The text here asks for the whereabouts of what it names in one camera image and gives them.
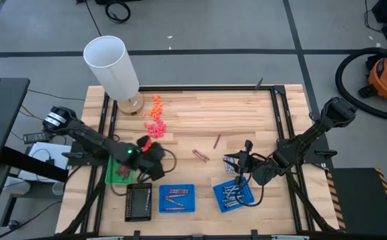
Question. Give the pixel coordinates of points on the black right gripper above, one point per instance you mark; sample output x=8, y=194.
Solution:
x=245, y=166

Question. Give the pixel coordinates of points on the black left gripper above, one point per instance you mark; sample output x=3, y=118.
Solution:
x=155, y=171

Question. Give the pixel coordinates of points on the white crayon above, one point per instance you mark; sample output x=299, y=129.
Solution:
x=232, y=191
x=231, y=161
x=229, y=205
x=233, y=201
x=228, y=187
x=227, y=165

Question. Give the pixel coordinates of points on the red crayon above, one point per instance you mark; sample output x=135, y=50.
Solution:
x=123, y=171

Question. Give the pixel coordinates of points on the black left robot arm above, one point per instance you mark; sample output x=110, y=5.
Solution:
x=86, y=140

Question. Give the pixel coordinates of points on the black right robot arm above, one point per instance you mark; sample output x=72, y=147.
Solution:
x=313, y=130

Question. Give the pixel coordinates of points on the red light on left gripper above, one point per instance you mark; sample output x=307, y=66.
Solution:
x=146, y=145

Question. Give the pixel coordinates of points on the blue slotted plastic basket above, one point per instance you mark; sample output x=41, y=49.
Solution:
x=165, y=204
x=248, y=195

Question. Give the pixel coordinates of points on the black slotted plastic basket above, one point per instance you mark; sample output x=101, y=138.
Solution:
x=136, y=203

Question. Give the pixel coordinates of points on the pink earplug pile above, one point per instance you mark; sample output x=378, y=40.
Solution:
x=157, y=130

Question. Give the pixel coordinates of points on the green plastic basket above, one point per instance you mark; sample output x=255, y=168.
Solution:
x=111, y=176

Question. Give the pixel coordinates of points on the orange earplug pile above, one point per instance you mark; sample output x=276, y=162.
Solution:
x=156, y=108

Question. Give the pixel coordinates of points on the round wooden lamp base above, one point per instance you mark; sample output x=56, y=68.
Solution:
x=133, y=106

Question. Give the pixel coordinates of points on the black clamp lever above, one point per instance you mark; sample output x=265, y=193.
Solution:
x=259, y=83

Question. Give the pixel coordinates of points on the clear plastic cup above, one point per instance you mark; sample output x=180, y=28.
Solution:
x=57, y=188

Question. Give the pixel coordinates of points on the white cylindrical lamp shade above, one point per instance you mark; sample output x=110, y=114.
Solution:
x=113, y=66

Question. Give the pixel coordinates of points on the white box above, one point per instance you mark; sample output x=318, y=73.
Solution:
x=43, y=153

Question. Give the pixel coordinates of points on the black power adapter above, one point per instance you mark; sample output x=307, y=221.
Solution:
x=36, y=137

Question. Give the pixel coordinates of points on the black hazard-striped floor mat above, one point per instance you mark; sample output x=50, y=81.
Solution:
x=363, y=200

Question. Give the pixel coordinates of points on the black desk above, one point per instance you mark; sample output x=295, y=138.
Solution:
x=0, y=110

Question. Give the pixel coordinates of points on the black metal table frame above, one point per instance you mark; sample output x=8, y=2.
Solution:
x=213, y=88

